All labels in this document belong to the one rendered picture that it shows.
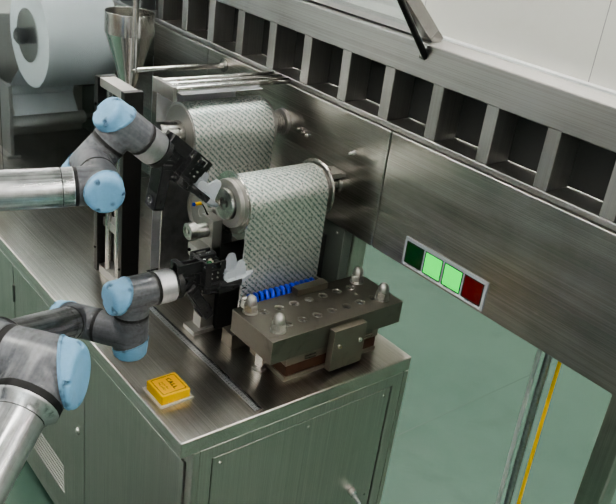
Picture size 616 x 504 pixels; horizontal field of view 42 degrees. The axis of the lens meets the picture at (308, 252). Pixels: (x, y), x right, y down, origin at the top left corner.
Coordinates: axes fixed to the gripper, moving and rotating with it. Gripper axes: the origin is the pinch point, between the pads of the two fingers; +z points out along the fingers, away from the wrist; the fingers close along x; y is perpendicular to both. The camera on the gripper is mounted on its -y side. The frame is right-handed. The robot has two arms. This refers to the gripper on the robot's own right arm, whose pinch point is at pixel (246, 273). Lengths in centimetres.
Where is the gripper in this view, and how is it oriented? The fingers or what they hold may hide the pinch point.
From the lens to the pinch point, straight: 188.9
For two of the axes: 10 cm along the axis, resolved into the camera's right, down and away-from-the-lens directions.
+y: 1.2, -8.9, -4.4
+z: 7.8, -1.9, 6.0
